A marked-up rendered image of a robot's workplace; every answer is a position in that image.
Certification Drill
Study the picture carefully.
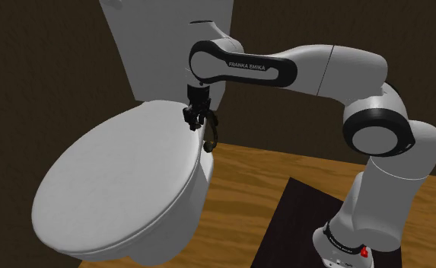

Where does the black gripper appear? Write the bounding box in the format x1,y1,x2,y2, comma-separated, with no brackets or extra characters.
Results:
182,84,212,132

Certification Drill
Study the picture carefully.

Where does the white toilet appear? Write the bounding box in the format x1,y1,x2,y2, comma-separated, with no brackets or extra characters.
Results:
30,0,236,267

